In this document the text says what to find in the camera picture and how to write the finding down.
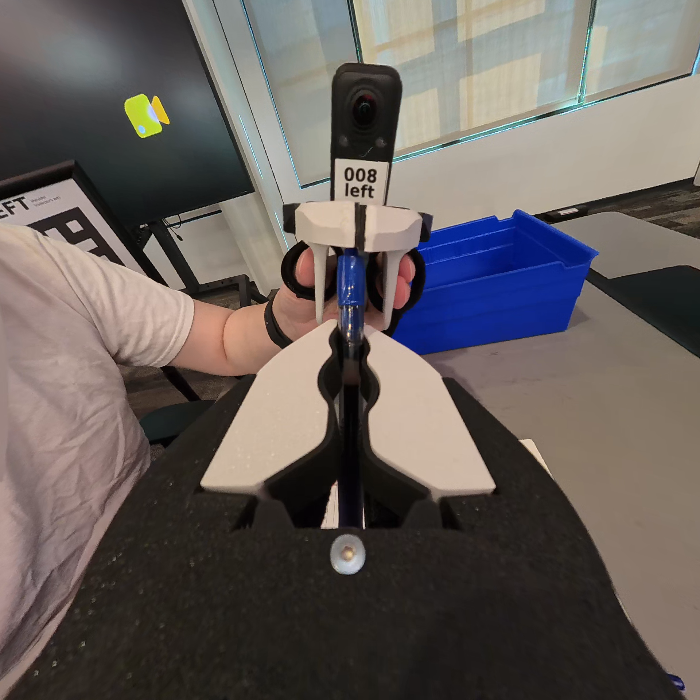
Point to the large window with blinds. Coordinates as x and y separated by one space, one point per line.
492 65

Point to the white lined notepad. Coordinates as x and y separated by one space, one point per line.
533 454

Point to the blue plastic bin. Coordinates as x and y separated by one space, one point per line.
492 306

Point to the person's left hand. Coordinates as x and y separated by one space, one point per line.
301 322

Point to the person's left forearm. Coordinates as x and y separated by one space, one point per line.
229 339

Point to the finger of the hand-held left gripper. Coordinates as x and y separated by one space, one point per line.
328 224
391 227

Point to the black wristband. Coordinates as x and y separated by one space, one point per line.
272 322

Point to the black framed marker sign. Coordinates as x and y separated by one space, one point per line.
82 229

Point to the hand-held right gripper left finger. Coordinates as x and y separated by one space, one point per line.
262 426

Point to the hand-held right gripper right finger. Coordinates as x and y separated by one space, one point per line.
426 432

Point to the person in white shirt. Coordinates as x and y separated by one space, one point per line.
65 383

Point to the black monitor screen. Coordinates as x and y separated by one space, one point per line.
191 136

